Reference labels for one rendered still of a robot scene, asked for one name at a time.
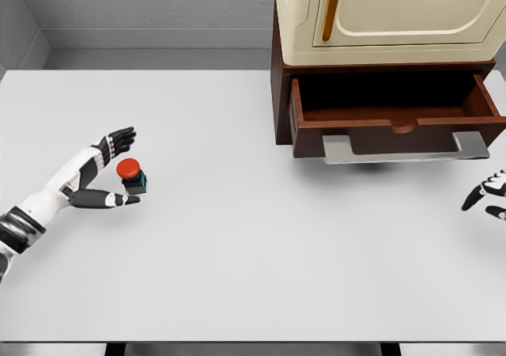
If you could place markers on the red push-button switch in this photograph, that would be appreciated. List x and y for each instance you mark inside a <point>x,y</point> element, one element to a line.
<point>128,168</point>

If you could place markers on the brown wooden cabinet frame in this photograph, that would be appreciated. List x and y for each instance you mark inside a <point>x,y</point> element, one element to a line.
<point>278,95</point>

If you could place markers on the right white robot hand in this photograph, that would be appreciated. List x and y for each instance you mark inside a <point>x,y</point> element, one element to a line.
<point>492,186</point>

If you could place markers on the cream cabinet body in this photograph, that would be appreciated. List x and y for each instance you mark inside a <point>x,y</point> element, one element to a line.
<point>294,23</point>

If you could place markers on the brown wooden drawer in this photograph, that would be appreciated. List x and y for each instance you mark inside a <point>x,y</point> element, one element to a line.
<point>395,138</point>

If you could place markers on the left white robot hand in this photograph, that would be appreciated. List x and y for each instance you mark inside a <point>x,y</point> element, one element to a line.
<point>75,166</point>

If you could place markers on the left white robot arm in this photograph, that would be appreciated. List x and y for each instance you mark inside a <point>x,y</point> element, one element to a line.
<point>20,225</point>

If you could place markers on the cream cabinet door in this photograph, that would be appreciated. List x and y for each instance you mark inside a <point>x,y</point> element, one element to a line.
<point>411,8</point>

